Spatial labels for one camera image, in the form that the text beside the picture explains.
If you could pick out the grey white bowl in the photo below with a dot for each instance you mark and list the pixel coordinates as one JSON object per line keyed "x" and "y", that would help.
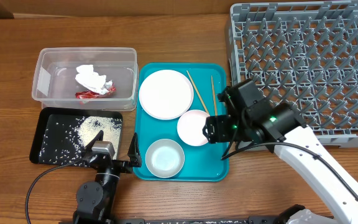
{"x": 164, "y": 158}

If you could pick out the red sauce packet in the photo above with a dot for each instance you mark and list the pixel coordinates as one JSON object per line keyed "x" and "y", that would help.
{"x": 107, "y": 90}

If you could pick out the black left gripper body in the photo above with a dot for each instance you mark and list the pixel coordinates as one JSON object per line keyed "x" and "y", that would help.
{"x": 121, "y": 166}

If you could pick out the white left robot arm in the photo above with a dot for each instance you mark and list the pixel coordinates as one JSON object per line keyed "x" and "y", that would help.
{"x": 95, "y": 198}

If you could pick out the black plastic tray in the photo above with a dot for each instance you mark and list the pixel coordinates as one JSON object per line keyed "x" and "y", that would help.
{"x": 43, "y": 119}

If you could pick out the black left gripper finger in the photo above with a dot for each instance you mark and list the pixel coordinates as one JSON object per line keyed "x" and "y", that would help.
{"x": 98, "y": 137}
{"x": 134, "y": 155}

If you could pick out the spilled rice grains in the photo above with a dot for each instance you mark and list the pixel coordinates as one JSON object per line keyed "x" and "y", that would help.
{"x": 66, "y": 136}

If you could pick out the teal serving tray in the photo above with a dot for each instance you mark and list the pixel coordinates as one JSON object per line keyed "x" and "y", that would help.
{"x": 202, "y": 163}

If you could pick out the large white plate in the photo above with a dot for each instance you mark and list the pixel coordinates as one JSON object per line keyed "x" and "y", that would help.
{"x": 166, "y": 94}

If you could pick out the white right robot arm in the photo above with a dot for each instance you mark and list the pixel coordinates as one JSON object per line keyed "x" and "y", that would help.
{"x": 251, "y": 118}

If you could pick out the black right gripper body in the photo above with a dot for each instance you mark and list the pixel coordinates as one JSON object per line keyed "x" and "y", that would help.
{"x": 225, "y": 129}

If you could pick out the white napkin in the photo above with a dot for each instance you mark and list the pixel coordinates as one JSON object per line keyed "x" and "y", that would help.
{"x": 90, "y": 79}

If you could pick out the grey dish rack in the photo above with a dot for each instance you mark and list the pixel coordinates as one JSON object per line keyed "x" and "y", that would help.
{"x": 304, "y": 54}

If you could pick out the clear plastic bin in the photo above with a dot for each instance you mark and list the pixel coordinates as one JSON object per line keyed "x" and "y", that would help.
{"x": 54, "y": 83}

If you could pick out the pink white bowl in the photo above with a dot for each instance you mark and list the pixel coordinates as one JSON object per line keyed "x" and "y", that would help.
{"x": 190, "y": 127}

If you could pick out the wooden chopstick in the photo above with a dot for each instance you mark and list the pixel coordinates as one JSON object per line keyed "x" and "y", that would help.
{"x": 214, "y": 96}
{"x": 197, "y": 92}

